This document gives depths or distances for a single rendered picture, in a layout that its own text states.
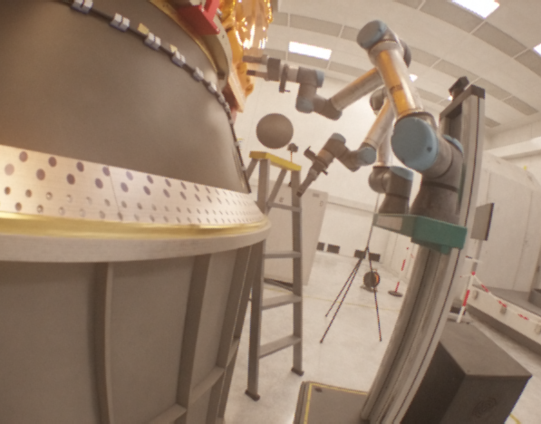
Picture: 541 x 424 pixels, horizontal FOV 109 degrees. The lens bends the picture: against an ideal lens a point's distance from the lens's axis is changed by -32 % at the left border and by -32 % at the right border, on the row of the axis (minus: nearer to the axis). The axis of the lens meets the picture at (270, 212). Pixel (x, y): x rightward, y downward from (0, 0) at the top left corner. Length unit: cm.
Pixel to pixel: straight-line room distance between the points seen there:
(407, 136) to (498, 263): 616
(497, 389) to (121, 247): 115
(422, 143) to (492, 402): 93
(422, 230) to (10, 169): 78
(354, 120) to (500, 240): 521
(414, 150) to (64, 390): 78
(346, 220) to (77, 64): 812
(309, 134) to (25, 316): 820
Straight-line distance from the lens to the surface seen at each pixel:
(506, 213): 673
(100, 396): 47
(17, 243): 28
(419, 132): 69
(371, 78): 110
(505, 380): 116
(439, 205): 78
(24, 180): 33
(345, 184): 830
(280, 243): 411
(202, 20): 80
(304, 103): 113
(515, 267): 722
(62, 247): 29
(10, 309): 36
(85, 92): 43
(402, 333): 128
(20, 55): 44
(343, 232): 833
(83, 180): 35
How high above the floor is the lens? 124
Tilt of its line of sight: 3 degrees down
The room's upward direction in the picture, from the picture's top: 12 degrees clockwise
